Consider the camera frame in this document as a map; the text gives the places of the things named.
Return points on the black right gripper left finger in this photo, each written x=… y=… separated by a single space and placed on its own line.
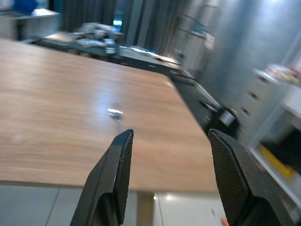
x=110 y=179

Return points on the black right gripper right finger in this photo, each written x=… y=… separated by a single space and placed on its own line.
x=237 y=174

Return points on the yellow box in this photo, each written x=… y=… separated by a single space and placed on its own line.
x=277 y=162

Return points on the grey round spool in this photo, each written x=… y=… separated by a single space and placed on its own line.
x=227 y=117

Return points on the small shiny metal object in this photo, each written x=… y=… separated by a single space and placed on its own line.
x=115 y=113

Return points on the wooden table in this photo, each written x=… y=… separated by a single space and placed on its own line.
x=82 y=113

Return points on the white drawer cabinet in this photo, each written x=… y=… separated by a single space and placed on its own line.
x=259 y=99

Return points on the long black workbench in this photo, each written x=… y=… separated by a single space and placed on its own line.
x=150 y=63

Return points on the pile of clutter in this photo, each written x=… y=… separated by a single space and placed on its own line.
x=96 y=35

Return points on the dark grey curtain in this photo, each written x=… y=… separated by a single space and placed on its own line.
x=122 y=23

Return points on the white counter unit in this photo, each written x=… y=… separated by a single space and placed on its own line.
x=30 y=23

